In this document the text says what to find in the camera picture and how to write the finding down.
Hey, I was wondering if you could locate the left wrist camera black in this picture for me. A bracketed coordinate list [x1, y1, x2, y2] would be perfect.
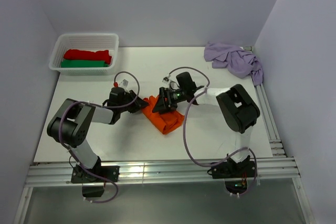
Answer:
[102, 87, 132, 109]

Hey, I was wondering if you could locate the aluminium rail frame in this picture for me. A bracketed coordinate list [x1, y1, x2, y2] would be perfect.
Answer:
[14, 47, 316, 223]

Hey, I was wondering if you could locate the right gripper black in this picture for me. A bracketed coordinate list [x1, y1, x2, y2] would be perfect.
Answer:
[153, 86, 187, 114]

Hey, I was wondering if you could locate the green rolled t shirt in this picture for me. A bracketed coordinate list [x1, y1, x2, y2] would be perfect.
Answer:
[61, 59, 109, 68]

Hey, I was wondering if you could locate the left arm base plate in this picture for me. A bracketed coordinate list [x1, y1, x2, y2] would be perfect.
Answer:
[70, 165, 120, 184]

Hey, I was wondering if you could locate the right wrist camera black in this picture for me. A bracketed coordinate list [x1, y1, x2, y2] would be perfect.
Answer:
[176, 72, 204, 97]

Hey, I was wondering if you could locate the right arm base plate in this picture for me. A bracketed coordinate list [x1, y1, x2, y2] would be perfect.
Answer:
[207, 159, 256, 179]

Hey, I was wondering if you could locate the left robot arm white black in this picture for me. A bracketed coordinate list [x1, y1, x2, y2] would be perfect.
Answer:
[47, 88, 149, 182]

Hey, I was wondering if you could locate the orange t shirt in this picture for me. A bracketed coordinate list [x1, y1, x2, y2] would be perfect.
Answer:
[141, 95, 184, 135]

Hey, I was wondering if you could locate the red rolled t shirt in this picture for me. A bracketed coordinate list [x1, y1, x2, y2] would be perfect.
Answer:
[64, 49, 112, 64]

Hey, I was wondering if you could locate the lilac t shirt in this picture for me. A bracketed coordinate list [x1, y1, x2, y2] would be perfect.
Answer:
[204, 42, 264, 86]

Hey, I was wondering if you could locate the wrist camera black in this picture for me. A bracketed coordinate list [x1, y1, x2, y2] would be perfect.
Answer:
[102, 87, 132, 109]
[176, 72, 204, 97]

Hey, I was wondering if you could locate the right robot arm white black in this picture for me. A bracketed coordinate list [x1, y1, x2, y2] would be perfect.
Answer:
[152, 82, 260, 177]

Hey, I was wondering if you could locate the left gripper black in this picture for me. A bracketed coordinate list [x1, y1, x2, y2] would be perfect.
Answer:
[118, 90, 149, 113]

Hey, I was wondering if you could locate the white plastic basket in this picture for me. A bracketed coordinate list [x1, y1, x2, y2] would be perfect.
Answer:
[49, 33, 119, 76]

